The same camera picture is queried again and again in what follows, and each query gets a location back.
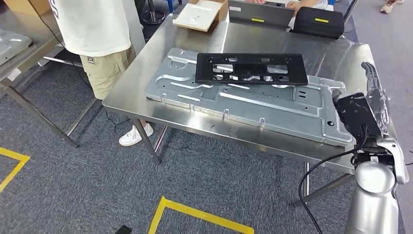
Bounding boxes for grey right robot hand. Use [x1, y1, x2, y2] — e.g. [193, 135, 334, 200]
[360, 61, 391, 137]

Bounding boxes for black pole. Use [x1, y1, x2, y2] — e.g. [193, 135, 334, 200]
[342, 0, 359, 23]

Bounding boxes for large stamped metal panel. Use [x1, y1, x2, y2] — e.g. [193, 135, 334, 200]
[144, 47, 354, 148]

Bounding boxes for dark grey laptop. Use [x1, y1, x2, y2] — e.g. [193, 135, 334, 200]
[227, 0, 296, 30]

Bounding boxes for stainless steel workbench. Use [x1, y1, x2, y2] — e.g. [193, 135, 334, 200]
[101, 13, 401, 207]

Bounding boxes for standing person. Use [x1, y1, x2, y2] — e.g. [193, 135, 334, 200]
[48, 0, 155, 148]

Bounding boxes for white board panel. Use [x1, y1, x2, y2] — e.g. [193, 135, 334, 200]
[121, 0, 147, 56]

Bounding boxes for chrome stool base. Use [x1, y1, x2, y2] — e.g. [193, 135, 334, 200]
[140, 0, 167, 26]

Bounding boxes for black right camera cable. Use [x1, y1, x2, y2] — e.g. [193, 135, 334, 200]
[297, 124, 369, 234]

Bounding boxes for seated person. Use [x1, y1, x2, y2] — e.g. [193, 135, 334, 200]
[246, 0, 335, 17]

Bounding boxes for black case with yellow mark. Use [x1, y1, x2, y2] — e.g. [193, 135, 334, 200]
[293, 6, 345, 40]

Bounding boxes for long black cable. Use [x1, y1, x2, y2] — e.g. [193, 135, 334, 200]
[27, 0, 131, 133]

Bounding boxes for person's feet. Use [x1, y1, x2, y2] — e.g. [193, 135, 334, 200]
[380, 0, 406, 14]

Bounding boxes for blue wheeled cart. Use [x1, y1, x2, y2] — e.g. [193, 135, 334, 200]
[166, 0, 183, 14]

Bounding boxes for closed cardboard box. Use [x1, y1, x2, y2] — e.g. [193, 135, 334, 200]
[3, 0, 52, 16]

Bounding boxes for black plastic plate frame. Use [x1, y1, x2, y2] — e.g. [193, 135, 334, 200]
[194, 52, 309, 87]

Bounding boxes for grey stamped metal panel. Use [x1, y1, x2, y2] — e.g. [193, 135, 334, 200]
[0, 29, 33, 67]

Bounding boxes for stainless steel table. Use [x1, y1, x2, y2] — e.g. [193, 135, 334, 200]
[0, 6, 97, 149]

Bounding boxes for open cardboard box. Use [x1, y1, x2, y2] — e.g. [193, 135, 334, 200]
[171, 0, 229, 33]

